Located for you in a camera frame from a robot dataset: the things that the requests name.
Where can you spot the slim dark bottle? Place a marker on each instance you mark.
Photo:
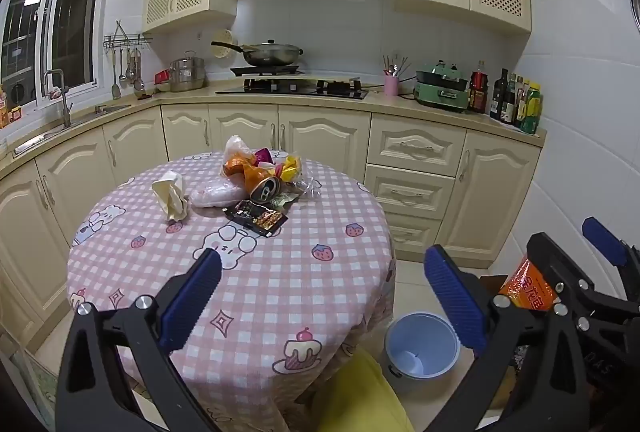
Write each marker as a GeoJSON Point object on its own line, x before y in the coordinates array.
{"type": "Point", "coordinates": [510, 101]}

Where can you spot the pink white plastic packet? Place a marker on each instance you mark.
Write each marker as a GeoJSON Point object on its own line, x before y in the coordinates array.
{"type": "Point", "coordinates": [215, 194]}

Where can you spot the black snack wrapper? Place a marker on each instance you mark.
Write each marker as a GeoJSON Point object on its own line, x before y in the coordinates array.
{"type": "Point", "coordinates": [257, 217]}

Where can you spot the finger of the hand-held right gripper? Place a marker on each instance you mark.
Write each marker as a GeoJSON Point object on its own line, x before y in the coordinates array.
{"type": "Point", "coordinates": [560, 269]}
{"type": "Point", "coordinates": [602, 239]}

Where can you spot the clear plastic wrapper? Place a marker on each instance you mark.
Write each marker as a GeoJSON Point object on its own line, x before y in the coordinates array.
{"type": "Point", "coordinates": [307, 187]}

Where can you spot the hanging steel spatula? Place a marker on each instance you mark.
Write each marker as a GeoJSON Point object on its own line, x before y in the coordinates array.
{"type": "Point", "coordinates": [116, 89]}

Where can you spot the sliding window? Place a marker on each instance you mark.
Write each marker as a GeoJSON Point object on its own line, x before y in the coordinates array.
{"type": "Point", "coordinates": [75, 11]}

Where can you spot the red container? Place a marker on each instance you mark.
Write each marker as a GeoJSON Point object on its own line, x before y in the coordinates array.
{"type": "Point", "coordinates": [162, 75]}

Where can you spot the pink utensil cup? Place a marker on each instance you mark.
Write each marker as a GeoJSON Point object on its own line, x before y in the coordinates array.
{"type": "Point", "coordinates": [391, 85]}

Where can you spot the yellow wrapper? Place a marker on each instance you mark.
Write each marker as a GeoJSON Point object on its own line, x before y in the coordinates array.
{"type": "Point", "coordinates": [290, 166]}

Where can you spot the round steel steamer plate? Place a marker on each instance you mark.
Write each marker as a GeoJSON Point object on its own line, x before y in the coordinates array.
{"type": "Point", "coordinates": [636, 4]}

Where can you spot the black gas stove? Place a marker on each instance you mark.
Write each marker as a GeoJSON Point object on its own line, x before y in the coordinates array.
{"type": "Point", "coordinates": [290, 86]}

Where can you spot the yellow-label brown bottle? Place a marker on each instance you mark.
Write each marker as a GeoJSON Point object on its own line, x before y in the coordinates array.
{"type": "Point", "coordinates": [520, 106]}

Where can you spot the green electric cooker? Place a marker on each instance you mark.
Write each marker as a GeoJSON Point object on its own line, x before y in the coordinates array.
{"type": "Point", "coordinates": [440, 94]}

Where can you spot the blue plastic bin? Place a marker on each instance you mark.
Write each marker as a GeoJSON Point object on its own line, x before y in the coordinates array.
{"type": "Point", "coordinates": [425, 342]}

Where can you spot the steel stock pot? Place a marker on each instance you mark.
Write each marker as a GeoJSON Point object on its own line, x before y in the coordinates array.
{"type": "Point", "coordinates": [187, 74]}

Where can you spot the crumpled cream paper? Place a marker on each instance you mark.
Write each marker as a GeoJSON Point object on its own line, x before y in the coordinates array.
{"type": "Point", "coordinates": [170, 197]}

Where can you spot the bunch of chopsticks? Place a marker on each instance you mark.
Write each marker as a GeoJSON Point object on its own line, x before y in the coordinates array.
{"type": "Point", "coordinates": [395, 66]}

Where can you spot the hanging steel spoon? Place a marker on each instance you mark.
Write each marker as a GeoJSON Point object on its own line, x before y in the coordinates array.
{"type": "Point", "coordinates": [122, 74]}

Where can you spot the crushed orange can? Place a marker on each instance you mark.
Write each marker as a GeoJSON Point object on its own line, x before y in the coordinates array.
{"type": "Point", "coordinates": [265, 189]}

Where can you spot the hanging steel ladle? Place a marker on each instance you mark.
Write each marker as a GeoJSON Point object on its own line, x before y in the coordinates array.
{"type": "Point", "coordinates": [138, 83]}

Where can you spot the green patterned box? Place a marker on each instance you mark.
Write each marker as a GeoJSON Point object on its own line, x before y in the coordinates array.
{"type": "Point", "coordinates": [37, 387]}

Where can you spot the shiny printed packet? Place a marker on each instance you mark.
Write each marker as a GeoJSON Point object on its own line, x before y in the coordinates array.
{"type": "Point", "coordinates": [520, 357]}

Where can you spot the magenta snack wrapper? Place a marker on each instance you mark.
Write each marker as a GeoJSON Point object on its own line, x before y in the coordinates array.
{"type": "Point", "coordinates": [262, 155]}

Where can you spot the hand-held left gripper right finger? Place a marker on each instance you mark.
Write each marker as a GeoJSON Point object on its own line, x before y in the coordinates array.
{"type": "Point", "coordinates": [450, 292]}

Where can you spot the steel sink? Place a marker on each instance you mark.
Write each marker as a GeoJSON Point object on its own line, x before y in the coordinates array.
{"type": "Point", "coordinates": [112, 109]}

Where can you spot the person's yellow trouser leg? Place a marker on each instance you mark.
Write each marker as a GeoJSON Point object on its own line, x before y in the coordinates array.
{"type": "Point", "coordinates": [360, 392]}

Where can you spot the orange white plastic bag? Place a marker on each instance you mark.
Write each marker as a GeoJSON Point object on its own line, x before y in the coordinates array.
{"type": "Point", "coordinates": [237, 164]}

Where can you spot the pink checked tablecloth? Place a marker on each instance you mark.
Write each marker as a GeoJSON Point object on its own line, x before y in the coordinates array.
{"type": "Point", "coordinates": [280, 262]}

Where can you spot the small olive wrapper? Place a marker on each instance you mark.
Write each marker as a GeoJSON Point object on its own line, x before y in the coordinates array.
{"type": "Point", "coordinates": [286, 198]}

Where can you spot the steel faucet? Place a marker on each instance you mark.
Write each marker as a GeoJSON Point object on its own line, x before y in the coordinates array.
{"type": "Point", "coordinates": [65, 106]}

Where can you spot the steel wok with lid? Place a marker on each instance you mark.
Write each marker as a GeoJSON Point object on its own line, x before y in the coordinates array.
{"type": "Point", "coordinates": [270, 54]}

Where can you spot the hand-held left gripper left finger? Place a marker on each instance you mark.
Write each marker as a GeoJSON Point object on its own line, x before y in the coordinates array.
{"type": "Point", "coordinates": [195, 292]}

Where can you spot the green bottle yellow cap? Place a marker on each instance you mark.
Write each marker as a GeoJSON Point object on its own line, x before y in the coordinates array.
{"type": "Point", "coordinates": [531, 111]}

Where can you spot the orange snack bag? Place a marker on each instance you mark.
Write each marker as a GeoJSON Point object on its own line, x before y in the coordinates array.
{"type": "Point", "coordinates": [525, 287]}

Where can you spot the steel wall utensil rack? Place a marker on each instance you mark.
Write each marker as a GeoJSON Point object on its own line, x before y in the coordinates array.
{"type": "Point", "coordinates": [127, 40]}

